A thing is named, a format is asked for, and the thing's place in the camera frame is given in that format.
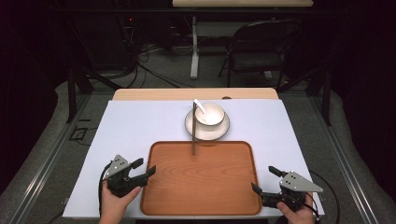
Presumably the white table sheet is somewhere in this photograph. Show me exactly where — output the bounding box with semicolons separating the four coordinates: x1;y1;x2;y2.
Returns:
62;99;326;219

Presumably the black metal stand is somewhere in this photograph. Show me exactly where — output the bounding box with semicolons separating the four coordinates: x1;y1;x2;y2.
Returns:
65;65;123;124
276;65;333;127

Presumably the dark equipment with red light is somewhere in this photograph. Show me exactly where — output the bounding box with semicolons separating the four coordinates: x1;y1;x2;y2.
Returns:
73;12;138;71

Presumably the bundle of floor cables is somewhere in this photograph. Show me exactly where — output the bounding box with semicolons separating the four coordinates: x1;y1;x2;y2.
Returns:
122;18;195;91

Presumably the brown wooden tray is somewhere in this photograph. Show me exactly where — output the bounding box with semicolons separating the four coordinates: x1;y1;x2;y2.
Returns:
140;140;263;217

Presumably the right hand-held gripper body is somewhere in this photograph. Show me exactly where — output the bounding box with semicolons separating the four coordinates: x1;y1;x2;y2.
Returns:
261;170;324;213

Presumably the person's left hand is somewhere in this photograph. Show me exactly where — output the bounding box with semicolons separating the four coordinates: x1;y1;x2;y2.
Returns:
98;181;142;224

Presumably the white plate with dark rim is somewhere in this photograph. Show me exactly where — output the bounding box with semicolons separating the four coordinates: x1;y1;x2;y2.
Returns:
184;106;232;142

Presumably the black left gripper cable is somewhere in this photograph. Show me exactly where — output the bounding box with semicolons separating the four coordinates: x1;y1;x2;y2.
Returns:
97;162;114;218

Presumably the dark chopstick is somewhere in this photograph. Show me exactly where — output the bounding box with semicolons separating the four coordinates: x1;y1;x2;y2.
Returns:
191;102;196;157
192;102;198;157

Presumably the desk with white legs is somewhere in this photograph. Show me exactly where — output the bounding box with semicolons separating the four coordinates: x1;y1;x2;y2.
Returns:
171;0;315;80

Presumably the metal floor rail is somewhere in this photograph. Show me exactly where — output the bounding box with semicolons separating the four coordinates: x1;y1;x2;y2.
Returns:
309;92;382;224
8;92;92;224

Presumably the white ceramic spoon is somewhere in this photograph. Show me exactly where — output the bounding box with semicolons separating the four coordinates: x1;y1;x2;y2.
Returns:
192;98;210;120

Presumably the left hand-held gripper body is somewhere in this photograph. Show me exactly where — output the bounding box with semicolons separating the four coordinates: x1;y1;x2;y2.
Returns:
103;154;148;199

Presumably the white bowl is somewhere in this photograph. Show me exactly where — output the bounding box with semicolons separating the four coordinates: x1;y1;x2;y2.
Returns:
194;102;226;127

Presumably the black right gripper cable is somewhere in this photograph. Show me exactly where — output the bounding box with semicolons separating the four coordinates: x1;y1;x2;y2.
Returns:
306;169;341;224

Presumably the black folding chair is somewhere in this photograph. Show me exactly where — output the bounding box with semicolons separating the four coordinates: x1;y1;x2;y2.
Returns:
217;19;303;89

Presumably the person's right hand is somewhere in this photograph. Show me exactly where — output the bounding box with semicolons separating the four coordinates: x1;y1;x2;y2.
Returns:
276;191;318;224

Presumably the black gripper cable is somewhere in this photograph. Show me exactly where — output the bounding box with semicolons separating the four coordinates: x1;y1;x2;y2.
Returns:
306;169;341;224
97;162;114;218

